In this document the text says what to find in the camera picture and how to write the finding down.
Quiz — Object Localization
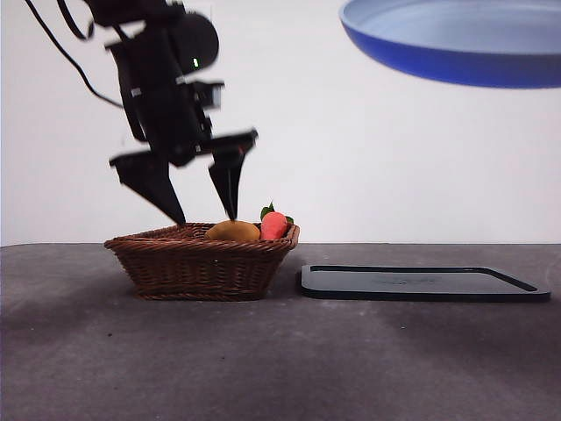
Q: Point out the blue round plate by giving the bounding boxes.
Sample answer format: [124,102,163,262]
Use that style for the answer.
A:
[338,0,561,89]

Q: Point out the yellow-orange mango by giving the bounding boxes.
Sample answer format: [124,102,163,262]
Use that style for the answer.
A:
[204,219,261,242]

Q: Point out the red-orange carrot with leaves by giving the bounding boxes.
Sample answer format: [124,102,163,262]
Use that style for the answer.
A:
[259,201,295,241]

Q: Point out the brown wicker basket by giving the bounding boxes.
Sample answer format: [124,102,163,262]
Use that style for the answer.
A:
[103,222,302,303]

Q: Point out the black rectangular tray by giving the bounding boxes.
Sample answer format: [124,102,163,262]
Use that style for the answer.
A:
[300,263,552,303]

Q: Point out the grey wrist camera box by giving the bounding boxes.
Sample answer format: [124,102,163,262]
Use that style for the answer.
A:
[192,80,226,111]

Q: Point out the black cable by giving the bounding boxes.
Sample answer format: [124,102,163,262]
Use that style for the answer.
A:
[24,0,126,110]
[56,0,96,41]

